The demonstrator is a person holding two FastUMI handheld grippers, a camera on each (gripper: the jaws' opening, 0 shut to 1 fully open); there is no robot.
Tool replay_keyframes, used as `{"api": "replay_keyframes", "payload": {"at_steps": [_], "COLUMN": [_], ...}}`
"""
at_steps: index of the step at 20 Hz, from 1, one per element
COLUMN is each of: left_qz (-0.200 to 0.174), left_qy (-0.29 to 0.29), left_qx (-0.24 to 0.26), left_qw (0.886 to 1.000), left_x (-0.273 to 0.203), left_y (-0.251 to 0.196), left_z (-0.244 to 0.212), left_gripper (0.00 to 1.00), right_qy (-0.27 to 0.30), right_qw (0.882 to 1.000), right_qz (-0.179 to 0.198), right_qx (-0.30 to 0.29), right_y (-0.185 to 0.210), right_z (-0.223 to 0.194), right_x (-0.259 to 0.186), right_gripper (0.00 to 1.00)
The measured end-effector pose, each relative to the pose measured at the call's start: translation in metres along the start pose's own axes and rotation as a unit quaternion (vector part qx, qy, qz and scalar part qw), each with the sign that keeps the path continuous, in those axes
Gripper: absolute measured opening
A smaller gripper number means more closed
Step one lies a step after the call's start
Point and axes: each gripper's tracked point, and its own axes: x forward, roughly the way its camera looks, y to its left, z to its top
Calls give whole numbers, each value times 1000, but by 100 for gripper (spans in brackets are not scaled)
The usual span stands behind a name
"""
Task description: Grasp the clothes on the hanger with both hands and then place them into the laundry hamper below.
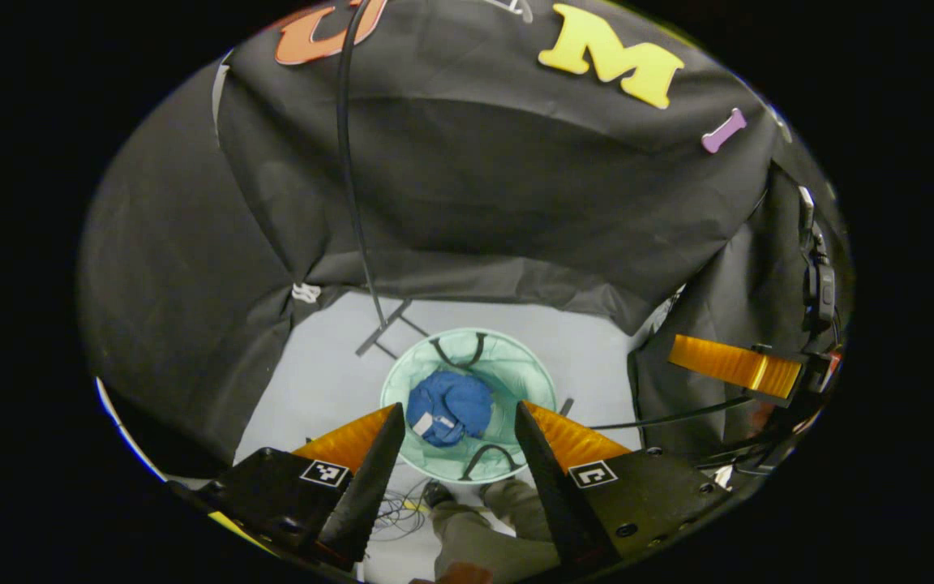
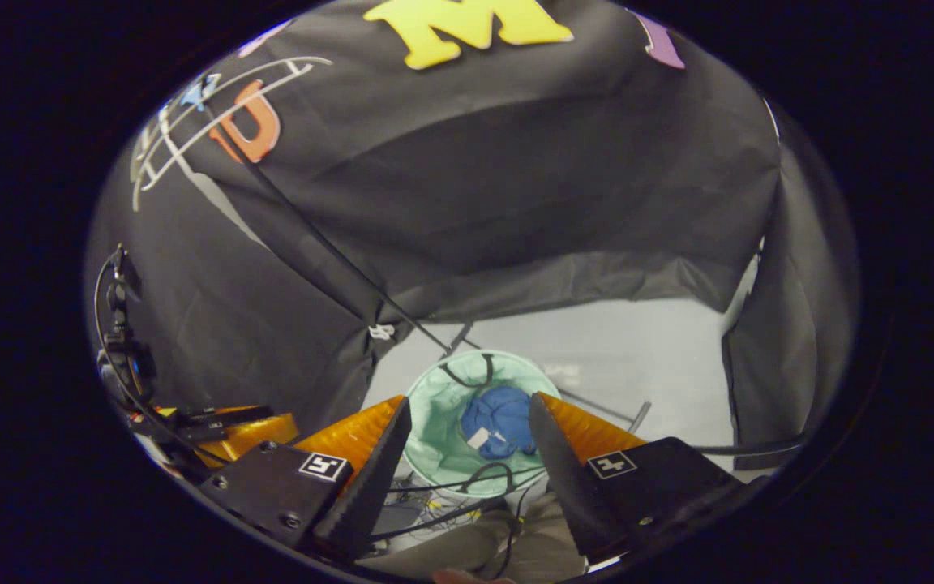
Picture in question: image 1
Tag bundle of thin cables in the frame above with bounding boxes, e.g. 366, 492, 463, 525
371, 479, 435, 543

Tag green mesh laundry hamper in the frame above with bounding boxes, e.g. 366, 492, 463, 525
379, 327, 559, 486

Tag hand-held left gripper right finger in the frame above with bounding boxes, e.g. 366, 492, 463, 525
512, 399, 733, 573

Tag blue shirt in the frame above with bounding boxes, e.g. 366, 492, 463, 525
405, 370, 495, 449

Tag person's olive trousers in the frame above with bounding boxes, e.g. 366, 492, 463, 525
432, 478, 563, 584

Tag white plastic hanger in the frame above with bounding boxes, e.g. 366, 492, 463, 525
479, 0, 535, 24

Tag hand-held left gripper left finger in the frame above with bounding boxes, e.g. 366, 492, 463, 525
165, 403, 408, 570

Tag black backdrop cloth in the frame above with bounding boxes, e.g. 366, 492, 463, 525
78, 0, 853, 481

